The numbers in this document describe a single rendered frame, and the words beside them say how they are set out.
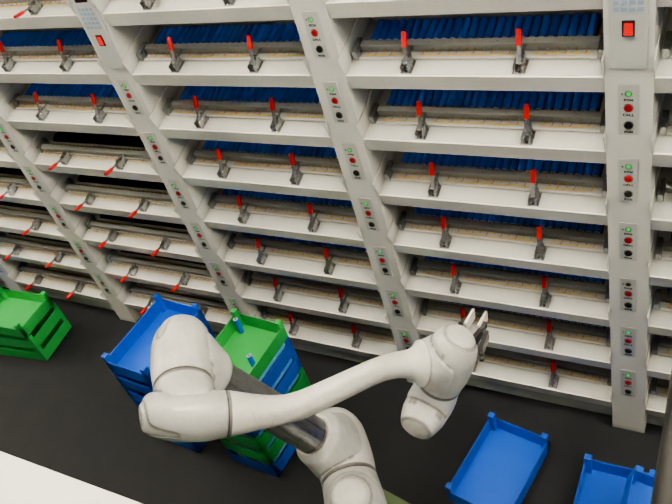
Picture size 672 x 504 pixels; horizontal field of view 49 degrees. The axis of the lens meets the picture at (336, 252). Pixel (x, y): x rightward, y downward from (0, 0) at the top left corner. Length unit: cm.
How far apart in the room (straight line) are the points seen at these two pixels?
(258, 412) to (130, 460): 136
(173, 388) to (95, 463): 142
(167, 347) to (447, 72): 88
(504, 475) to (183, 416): 120
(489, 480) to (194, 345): 115
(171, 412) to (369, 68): 92
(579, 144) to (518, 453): 110
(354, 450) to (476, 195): 75
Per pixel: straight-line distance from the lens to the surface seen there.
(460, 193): 199
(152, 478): 285
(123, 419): 307
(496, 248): 209
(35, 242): 356
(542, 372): 250
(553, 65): 171
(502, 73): 172
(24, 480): 60
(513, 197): 195
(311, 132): 204
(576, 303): 218
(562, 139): 181
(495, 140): 184
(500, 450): 251
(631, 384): 235
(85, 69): 243
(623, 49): 162
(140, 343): 268
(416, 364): 161
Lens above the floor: 213
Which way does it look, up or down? 40 degrees down
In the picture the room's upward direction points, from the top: 19 degrees counter-clockwise
